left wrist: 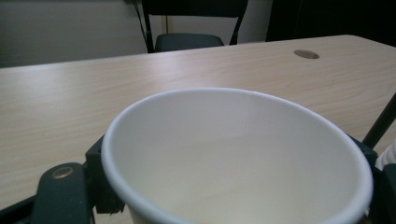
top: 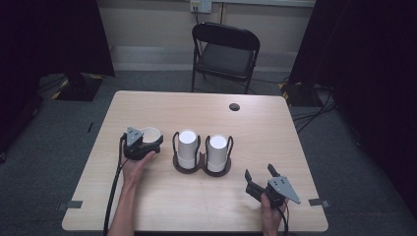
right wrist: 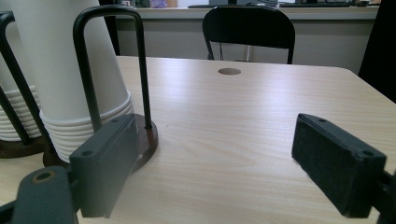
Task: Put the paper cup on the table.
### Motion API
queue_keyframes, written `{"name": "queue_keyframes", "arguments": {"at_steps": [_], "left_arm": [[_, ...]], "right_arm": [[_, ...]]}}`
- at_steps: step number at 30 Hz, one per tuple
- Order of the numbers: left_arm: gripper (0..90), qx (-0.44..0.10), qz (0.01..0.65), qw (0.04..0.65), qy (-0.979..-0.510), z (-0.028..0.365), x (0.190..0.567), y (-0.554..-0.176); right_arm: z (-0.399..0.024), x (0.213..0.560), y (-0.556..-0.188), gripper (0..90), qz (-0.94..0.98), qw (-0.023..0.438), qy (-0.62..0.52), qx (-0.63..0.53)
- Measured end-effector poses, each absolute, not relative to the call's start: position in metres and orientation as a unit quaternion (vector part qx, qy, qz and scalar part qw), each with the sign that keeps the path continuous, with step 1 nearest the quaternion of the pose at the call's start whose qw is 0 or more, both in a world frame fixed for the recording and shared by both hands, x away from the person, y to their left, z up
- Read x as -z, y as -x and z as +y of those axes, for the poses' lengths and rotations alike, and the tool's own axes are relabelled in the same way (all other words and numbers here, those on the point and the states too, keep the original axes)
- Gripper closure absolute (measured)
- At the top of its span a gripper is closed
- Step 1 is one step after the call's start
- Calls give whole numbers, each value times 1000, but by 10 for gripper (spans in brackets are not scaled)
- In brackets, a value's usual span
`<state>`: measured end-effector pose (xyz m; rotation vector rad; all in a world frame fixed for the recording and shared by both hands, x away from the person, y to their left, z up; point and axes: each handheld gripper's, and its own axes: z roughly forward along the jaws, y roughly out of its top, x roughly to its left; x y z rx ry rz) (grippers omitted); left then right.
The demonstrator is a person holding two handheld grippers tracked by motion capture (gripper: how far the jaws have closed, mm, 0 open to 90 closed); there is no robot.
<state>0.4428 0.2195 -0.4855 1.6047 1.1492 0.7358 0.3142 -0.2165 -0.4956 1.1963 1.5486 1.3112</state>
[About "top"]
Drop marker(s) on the dark double cup holder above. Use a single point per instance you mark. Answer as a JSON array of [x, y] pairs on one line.
[[200, 164]]

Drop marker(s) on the black folding chair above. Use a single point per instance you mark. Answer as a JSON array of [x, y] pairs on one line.
[[226, 59]]

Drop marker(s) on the single white paper cup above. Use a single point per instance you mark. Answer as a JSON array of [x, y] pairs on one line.
[[151, 133]]

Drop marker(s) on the stack of white paper cups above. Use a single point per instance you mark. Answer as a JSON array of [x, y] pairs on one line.
[[187, 147], [217, 152]]

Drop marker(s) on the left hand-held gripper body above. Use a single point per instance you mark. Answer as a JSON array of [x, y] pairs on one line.
[[134, 144]]

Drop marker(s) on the person's right hand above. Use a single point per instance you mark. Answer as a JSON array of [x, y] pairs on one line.
[[270, 219]]

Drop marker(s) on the black stand base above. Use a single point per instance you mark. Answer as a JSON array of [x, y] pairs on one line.
[[78, 86], [300, 95]]

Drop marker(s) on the black curtain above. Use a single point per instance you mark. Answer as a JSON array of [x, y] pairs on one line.
[[370, 82], [49, 42]]

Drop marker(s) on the white wall socket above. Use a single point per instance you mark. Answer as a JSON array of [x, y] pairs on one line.
[[201, 6]]

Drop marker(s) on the small black pen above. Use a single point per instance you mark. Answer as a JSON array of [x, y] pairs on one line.
[[90, 127]]

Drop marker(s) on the person's left hand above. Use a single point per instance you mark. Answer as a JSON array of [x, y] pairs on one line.
[[136, 170]]

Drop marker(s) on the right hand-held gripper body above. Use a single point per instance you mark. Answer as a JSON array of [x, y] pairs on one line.
[[280, 190]]

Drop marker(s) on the grey tape strip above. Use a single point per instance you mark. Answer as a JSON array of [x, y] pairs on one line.
[[318, 202], [70, 205]]

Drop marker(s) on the black round table grommet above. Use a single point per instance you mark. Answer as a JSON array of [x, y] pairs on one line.
[[234, 106]]

